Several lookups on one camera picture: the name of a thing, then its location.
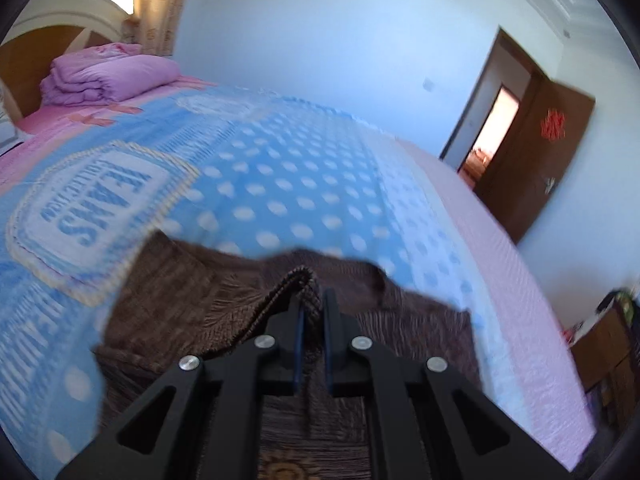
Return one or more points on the dark door frame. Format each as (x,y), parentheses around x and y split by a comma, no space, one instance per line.
(475,95)

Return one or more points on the brown knit sweater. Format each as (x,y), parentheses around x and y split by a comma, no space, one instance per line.
(200,300)

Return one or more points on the cream and wood headboard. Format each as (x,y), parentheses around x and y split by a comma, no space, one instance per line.
(30,55)

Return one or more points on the orange patterned curtain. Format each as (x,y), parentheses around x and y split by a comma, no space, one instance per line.
(155,10)

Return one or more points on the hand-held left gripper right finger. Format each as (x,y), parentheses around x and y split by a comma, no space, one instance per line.
(329,355)

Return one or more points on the blue polka dot bed sheet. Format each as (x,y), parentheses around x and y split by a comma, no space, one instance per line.
(300,185)

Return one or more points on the wooden cabinet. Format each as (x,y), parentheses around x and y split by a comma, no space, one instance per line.
(600,345)

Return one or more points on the white patterned pillow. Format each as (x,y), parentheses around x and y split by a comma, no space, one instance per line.
(6,125)

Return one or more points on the brown wooden door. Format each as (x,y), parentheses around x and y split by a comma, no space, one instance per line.
(540,170)

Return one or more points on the folded purple quilt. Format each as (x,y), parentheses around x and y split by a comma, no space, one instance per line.
(110,77)

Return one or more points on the white wall switch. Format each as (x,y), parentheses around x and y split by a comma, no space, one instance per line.
(428,84)

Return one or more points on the red paper door decoration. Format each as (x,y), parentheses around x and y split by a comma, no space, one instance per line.
(552,125)

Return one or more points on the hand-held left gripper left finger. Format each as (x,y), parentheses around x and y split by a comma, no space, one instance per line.
(298,350)

